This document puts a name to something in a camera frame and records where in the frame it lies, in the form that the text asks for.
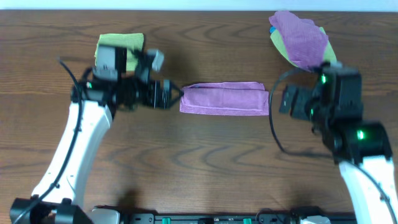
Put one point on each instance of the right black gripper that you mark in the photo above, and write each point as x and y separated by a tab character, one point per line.
300	96

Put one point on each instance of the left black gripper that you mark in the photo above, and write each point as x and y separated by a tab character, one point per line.
161	104

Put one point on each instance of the purple microfiber cloth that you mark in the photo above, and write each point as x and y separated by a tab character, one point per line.
225	99

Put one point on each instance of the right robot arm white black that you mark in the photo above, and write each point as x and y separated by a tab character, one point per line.
360	148

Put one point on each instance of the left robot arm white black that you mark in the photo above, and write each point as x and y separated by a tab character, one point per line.
59	195

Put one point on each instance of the crumpled purple cloth on pile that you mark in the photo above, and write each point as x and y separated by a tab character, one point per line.
304	41

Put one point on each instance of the folded green cloth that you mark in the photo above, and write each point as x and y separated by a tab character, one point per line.
128	41

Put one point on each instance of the blue cloth under pile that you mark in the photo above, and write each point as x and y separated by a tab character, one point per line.
272	29

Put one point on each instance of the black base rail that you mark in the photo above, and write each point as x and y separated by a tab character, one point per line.
205	218

